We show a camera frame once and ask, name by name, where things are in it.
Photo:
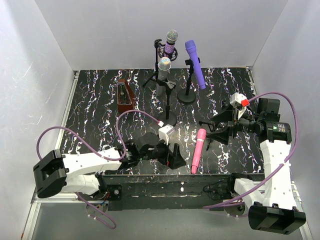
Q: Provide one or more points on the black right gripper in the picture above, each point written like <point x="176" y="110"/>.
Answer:
<point x="232" y="125"/>

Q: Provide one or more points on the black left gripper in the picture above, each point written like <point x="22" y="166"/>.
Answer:
<point x="171" y="155"/>

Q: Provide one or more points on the small black tripod stand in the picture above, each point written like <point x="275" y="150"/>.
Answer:
<point x="214" y="126"/>

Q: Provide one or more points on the pink microphone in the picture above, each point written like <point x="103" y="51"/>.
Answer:
<point x="200" y="138"/>

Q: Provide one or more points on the black round-base stand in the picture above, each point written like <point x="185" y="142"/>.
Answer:
<point x="186" y="96"/>
<point x="167" y="116"/>

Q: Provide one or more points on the silver microphone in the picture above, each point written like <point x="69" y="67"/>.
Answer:
<point x="164" y="66"/>

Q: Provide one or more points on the purple plastic microphone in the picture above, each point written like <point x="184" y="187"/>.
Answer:
<point x="191" y="49"/>

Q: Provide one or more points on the purple glitter microphone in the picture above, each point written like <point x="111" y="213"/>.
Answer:
<point x="169" y="50"/>

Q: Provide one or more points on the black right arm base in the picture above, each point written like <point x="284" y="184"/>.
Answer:
<point x="220" y="189"/>

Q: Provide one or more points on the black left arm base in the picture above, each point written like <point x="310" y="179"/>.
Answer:
<point x="113" y="191"/>

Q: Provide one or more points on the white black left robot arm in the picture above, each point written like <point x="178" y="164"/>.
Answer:
<point x="57" y="172"/>

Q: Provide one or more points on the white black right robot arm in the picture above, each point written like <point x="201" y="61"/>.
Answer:
<point x="275" y="209"/>

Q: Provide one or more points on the tall black tripod stand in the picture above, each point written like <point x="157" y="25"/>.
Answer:
<point x="158" y="46"/>

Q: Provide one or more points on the brown wooden metronome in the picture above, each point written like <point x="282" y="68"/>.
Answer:
<point x="125" y="96"/>

